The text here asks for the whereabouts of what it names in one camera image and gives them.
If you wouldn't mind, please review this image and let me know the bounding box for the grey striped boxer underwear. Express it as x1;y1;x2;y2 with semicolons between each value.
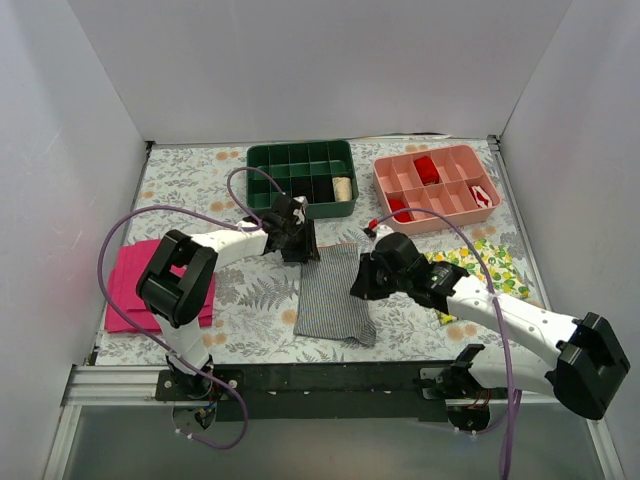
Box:
294;243;377;348

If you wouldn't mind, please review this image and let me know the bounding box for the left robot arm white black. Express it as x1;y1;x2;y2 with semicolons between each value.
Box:
136;194;320;400

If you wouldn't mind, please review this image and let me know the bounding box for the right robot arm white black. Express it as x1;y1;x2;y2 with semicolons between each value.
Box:
350;232;630;420

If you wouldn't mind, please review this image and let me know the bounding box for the black rolled cloth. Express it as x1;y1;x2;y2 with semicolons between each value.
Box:
291;177;313;202
312;176;334;204

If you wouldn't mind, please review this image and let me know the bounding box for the green divided organizer tray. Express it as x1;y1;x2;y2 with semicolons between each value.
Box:
246;140;359;219

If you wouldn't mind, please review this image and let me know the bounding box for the beige rolled sock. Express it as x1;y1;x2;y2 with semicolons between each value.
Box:
332;177;353;202

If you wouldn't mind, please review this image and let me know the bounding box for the lemon print folded cloth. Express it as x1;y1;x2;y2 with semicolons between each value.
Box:
425;239;530;300

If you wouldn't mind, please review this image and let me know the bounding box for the red rolled cloth lower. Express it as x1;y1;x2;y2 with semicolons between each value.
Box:
388;198;412;223

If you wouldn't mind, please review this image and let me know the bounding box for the red white rolled cloth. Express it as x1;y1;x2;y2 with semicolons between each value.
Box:
469;185;494;209

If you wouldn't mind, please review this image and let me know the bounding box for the pink divided organizer tray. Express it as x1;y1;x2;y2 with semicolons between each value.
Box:
373;145;502;235

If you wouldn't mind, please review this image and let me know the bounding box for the red rolled cloth upper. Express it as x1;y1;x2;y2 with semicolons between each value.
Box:
414;155;440;186

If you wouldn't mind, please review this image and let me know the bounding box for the pink folded cloth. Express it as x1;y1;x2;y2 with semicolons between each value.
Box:
105;239;216;334

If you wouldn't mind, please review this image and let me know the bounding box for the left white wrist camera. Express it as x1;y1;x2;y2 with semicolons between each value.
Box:
293;196;308;225

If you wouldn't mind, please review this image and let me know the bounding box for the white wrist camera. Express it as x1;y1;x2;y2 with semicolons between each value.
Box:
363;219;394;241
293;196;308;225

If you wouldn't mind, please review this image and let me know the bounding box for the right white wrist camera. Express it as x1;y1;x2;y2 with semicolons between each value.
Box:
363;219;394;241

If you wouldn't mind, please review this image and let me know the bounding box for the black metal base rail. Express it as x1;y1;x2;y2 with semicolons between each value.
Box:
154;357;501;426

